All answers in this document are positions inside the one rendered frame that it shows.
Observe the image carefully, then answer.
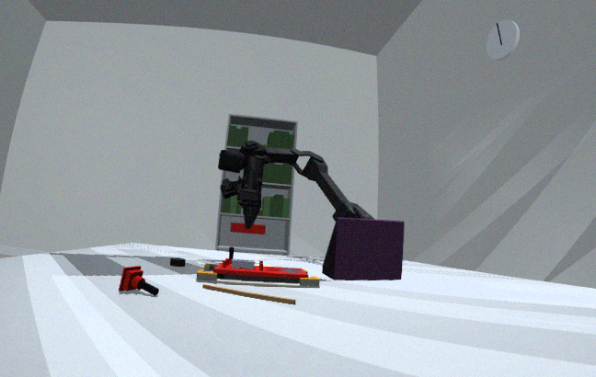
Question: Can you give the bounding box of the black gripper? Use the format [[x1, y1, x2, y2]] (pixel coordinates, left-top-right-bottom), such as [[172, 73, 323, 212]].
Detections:
[[237, 174, 262, 229]]

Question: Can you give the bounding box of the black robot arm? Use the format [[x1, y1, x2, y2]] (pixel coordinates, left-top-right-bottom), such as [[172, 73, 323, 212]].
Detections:
[[218, 141, 374, 221]]

